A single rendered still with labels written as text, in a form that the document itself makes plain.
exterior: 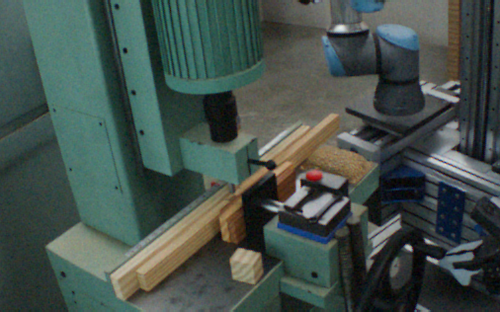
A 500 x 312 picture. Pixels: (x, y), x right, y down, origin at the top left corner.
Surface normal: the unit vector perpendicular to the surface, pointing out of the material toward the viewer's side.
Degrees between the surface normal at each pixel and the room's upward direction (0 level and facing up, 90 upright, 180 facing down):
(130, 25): 90
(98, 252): 0
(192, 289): 0
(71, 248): 0
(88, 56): 90
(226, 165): 90
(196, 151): 90
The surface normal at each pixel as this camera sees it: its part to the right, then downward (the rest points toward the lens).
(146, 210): 0.79, 0.22
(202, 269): -0.11, -0.86
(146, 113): -0.60, 0.46
